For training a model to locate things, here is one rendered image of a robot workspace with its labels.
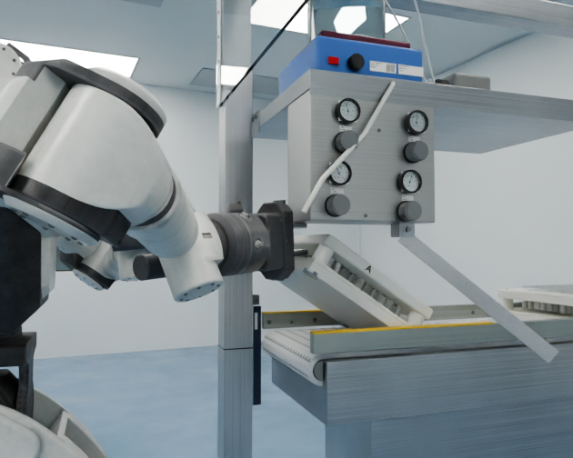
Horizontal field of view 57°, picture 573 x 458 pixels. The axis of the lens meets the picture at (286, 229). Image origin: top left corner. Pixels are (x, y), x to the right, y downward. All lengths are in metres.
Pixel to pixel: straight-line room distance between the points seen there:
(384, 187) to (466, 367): 0.35
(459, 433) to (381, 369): 0.23
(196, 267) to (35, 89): 0.29
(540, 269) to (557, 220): 0.42
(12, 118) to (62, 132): 0.04
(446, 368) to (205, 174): 5.34
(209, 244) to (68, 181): 0.29
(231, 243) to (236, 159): 0.42
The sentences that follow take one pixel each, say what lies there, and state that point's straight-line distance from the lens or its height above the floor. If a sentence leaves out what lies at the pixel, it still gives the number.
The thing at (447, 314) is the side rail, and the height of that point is 0.95.
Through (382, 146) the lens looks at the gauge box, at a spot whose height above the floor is 1.27.
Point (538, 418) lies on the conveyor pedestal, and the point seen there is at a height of 0.78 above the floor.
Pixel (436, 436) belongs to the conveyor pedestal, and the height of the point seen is 0.77.
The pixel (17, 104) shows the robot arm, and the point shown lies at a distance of 0.47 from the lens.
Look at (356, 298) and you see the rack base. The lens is 0.87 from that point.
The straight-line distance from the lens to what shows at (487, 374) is 1.02.
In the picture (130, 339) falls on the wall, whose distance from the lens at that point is 6.00.
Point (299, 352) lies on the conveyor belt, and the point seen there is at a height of 0.93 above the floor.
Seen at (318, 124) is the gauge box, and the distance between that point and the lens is 0.82.
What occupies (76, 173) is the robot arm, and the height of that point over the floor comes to 1.16.
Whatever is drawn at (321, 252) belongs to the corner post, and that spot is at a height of 1.10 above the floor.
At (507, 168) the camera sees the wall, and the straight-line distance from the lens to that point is 5.03.
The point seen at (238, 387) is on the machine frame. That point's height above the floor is 0.83.
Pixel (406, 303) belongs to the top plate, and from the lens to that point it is 0.93.
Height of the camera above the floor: 1.11
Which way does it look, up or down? 2 degrees up
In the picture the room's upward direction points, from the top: straight up
